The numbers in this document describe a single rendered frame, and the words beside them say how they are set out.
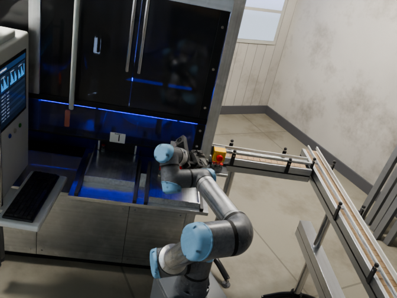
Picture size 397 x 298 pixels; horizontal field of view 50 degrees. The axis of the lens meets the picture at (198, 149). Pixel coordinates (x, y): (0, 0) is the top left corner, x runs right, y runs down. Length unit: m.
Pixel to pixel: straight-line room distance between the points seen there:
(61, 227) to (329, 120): 3.39
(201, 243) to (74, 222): 1.59
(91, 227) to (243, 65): 3.39
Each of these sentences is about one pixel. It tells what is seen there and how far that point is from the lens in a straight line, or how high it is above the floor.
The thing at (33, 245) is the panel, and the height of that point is 0.16.
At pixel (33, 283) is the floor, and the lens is 2.95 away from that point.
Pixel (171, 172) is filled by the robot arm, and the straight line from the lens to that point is 1.62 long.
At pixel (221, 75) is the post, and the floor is 1.48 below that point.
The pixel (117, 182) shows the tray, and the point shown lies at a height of 0.90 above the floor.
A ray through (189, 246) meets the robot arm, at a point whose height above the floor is 1.28.
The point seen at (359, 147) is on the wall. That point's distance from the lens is 4.86.
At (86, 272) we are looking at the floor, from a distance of 3.00.
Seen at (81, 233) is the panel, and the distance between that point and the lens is 2.82.
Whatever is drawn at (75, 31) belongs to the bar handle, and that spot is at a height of 1.59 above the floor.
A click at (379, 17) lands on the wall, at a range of 4.79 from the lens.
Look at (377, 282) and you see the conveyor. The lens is 2.09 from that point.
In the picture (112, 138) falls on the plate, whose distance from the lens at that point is 2.41.
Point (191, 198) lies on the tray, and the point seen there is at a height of 0.88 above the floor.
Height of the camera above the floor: 2.15
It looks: 28 degrees down
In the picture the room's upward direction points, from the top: 12 degrees clockwise
